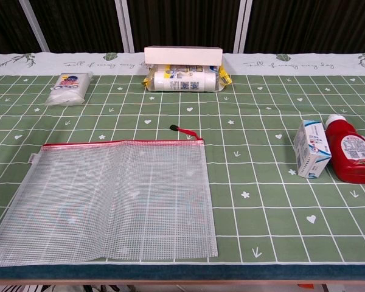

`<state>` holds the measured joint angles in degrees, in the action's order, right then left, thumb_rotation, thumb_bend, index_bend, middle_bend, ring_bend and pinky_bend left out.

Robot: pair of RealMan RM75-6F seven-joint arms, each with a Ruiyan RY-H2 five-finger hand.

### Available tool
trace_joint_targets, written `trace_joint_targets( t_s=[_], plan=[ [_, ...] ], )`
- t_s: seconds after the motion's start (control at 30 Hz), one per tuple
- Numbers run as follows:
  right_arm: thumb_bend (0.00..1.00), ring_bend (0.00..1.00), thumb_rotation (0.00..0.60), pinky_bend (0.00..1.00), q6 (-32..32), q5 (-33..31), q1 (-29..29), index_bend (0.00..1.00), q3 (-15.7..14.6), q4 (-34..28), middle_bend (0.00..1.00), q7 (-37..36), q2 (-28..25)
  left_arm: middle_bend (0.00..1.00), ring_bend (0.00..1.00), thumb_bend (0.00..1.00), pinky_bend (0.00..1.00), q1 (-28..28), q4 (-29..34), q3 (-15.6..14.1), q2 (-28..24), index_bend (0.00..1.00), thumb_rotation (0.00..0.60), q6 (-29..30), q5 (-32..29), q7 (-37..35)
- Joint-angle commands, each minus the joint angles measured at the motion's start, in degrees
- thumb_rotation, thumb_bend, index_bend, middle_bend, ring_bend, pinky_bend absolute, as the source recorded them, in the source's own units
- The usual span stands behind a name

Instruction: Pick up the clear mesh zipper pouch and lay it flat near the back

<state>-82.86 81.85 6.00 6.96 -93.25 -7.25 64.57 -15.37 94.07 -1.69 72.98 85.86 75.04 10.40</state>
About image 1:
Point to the yellow white plastic package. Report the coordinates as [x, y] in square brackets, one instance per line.
[170, 82]

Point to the green grid tablecloth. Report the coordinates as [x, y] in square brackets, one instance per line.
[261, 182]

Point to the white tissue pack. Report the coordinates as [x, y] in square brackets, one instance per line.
[68, 89]

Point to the blue white carton box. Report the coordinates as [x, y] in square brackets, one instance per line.
[310, 149]

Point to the long white box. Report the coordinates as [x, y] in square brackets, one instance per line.
[182, 55]

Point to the red bottle white cap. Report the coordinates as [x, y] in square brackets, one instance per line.
[353, 152]

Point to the white frame post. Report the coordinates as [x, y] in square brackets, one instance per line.
[241, 27]
[126, 27]
[33, 24]

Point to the clear mesh zipper pouch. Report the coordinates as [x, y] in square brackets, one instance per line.
[109, 197]

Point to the dark curtain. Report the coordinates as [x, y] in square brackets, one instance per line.
[185, 24]

